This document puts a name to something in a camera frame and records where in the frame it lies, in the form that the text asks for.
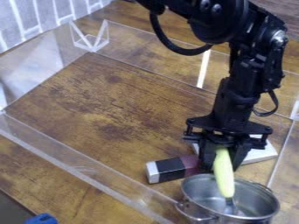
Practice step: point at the clear acrylic corner bracket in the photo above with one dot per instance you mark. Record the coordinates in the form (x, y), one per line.
(90, 42)

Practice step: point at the black and silver block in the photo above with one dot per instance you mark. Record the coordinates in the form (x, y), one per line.
(172, 168)

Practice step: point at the blue object at corner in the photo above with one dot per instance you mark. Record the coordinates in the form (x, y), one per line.
(43, 218)

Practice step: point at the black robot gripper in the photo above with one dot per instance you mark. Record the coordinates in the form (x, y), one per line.
(227, 127)

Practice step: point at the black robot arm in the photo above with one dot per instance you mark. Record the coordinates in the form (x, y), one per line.
(255, 34)

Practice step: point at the clear acrylic barrier panel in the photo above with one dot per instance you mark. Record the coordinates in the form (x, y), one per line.
(90, 115)

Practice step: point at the grey flat metal box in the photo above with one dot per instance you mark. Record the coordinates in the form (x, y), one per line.
(255, 155)

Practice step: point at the small silver pot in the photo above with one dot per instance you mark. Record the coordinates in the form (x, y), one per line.
(252, 206)

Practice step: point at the yellow handled metal spoon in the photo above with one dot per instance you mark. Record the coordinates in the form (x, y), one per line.
(223, 173)

